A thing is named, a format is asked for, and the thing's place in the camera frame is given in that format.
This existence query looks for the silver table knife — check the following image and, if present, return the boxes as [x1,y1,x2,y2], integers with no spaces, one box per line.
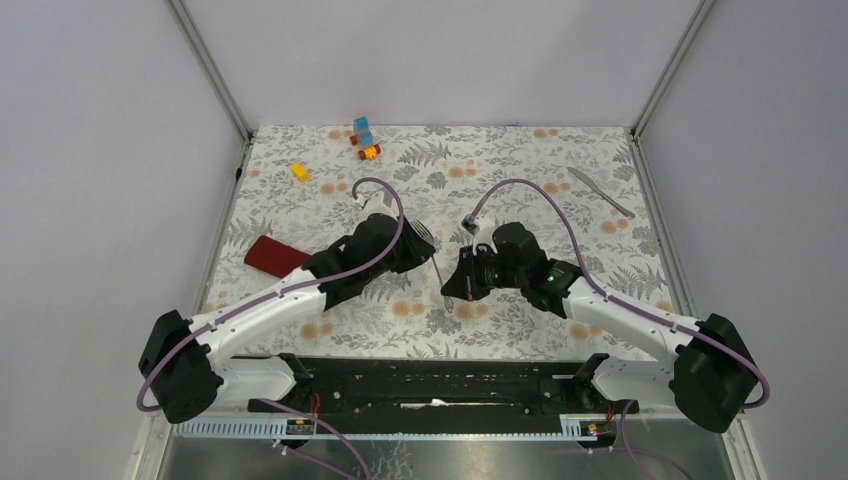
[567,167,636,220]

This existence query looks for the left aluminium frame post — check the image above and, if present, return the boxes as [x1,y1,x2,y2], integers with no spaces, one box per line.
[164,0,253,144]

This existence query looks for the floral patterned tablecloth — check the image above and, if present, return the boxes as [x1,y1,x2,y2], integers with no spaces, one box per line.
[202,125,674,362]

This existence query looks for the silver fork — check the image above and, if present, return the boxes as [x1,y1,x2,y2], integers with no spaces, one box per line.
[410,219,454,313]

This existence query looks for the aluminium frame post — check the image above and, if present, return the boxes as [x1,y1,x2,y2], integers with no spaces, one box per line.
[631,0,717,142]
[164,0,253,144]

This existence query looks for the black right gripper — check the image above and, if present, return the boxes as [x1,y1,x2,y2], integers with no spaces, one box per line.
[441,243,526,302]

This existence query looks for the red cloth napkin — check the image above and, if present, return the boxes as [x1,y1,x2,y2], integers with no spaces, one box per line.
[244,235,310,279]

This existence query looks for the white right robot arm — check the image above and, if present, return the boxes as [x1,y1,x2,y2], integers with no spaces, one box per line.
[441,219,757,433]

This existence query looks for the yellow toy block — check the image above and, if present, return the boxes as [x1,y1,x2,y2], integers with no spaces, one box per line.
[290,164,310,182]

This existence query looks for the right aluminium frame post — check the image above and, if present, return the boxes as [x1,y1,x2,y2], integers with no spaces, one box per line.
[631,0,717,142]

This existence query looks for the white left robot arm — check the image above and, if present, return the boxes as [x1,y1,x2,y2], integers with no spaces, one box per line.
[137,200,436,424]

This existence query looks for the blue orange toy car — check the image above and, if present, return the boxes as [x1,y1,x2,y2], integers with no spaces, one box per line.
[349,116,381,160]

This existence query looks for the slotted cable duct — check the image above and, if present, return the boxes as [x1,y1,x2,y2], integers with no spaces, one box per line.
[170,415,601,443]

